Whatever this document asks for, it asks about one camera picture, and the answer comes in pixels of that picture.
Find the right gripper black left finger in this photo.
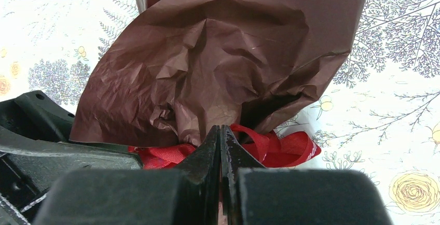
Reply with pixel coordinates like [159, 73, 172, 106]
[33, 125, 220, 224]

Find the floral patterned table mat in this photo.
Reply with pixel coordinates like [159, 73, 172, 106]
[1, 0, 439, 224]

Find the red ribbon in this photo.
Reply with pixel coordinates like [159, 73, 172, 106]
[128, 124, 321, 169]

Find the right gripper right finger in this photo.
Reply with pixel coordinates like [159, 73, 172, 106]
[219, 125, 391, 224]

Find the brown paper bouquet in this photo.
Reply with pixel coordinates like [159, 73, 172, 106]
[70, 0, 365, 147]

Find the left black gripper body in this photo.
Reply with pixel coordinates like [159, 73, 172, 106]
[1, 90, 142, 224]

